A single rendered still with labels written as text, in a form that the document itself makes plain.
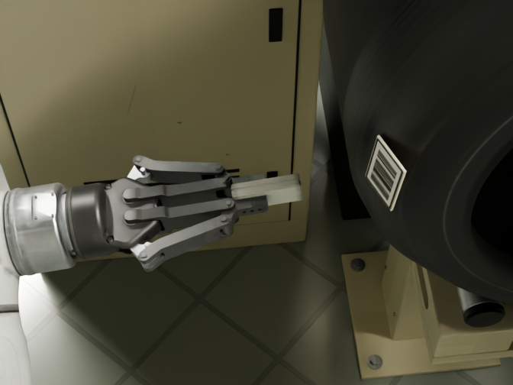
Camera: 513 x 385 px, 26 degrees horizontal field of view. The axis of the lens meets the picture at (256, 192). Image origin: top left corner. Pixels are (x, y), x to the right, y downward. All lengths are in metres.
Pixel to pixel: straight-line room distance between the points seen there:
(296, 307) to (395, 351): 0.21
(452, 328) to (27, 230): 0.47
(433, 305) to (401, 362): 0.91
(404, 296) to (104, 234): 0.97
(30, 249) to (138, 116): 0.76
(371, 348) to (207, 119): 0.59
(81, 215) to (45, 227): 0.04
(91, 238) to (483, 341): 0.46
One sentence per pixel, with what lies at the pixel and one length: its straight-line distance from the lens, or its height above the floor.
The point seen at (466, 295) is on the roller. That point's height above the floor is 0.91.
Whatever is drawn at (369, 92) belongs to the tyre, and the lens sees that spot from 0.91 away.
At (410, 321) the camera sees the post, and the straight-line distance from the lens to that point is 2.11.
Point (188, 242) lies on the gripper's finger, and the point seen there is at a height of 1.02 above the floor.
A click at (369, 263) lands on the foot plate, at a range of 2.25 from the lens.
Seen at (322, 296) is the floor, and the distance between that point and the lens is 2.22.
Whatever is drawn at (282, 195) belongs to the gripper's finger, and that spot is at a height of 1.03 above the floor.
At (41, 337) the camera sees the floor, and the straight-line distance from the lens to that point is 2.22.
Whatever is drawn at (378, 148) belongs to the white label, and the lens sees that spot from 0.91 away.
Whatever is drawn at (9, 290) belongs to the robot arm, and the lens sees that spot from 1.15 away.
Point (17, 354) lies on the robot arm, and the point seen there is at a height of 0.96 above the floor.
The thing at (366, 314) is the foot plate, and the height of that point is 0.01.
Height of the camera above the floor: 1.98
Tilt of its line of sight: 58 degrees down
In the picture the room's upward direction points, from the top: straight up
